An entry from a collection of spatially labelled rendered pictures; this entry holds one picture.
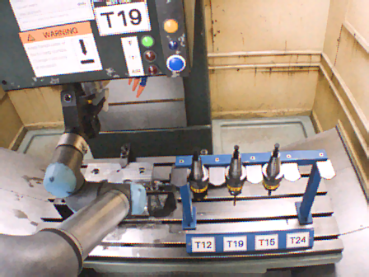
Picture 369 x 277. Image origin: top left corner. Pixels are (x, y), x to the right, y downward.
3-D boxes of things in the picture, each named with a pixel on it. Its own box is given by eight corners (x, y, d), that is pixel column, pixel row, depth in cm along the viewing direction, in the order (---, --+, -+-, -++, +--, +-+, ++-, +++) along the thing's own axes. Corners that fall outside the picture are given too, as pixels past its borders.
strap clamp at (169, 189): (176, 208, 122) (171, 184, 112) (144, 208, 123) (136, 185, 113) (177, 201, 125) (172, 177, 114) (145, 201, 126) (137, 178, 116)
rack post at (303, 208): (313, 223, 110) (332, 171, 90) (299, 224, 110) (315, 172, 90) (307, 201, 117) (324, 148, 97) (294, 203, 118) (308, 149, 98)
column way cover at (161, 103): (189, 129, 156) (177, 31, 121) (98, 133, 160) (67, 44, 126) (189, 122, 159) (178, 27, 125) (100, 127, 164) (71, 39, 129)
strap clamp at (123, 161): (132, 181, 134) (123, 157, 124) (124, 181, 135) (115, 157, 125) (136, 159, 144) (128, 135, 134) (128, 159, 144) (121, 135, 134)
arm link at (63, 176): (49, 200, 72) (35, 179, 66) (62, 166, 80) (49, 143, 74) (78, 200, 71) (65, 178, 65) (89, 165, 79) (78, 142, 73)
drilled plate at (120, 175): (149, 215, 116) (147, 208, 113) (78, 214, 119) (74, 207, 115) (155, 169, 133) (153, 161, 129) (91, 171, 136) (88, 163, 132)
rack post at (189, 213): (196, 229, 114) (189, 179, 94) (181, 229, 115) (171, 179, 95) (196, 207, 121) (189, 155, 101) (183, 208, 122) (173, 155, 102)
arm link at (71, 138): (50, 143, 74) (80, 143, 73) (56, 131, 77) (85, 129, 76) (61, 163, 79) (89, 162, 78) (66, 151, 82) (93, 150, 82)
